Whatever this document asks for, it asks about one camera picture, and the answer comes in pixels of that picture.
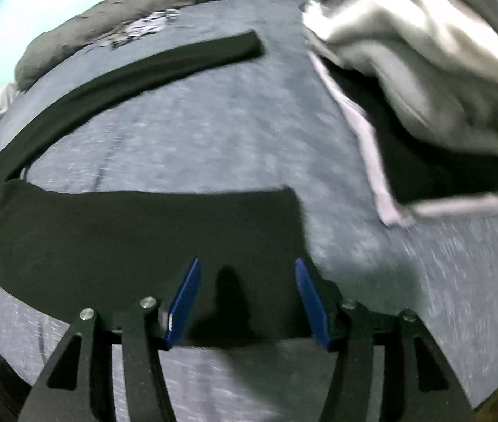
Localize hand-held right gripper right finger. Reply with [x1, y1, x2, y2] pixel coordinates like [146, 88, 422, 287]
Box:
[295, 258, 474, 422]

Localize rolled dark grey duvet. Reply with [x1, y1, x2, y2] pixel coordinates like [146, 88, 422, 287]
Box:
[15, 0, 333, 93]

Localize black folded garment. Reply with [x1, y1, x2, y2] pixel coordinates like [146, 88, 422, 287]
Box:
[319, 53, 498, 205]

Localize black garment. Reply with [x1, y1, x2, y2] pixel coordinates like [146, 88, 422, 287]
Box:
[319, 53, 498, 205]
[0, 30, 315, 348]

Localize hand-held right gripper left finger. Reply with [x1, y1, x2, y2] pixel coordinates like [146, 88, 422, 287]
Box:
[18, 256, 202, 422]

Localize blue-grey underwear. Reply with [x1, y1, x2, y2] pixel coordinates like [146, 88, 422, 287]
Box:
[110, 9, 183, 49]

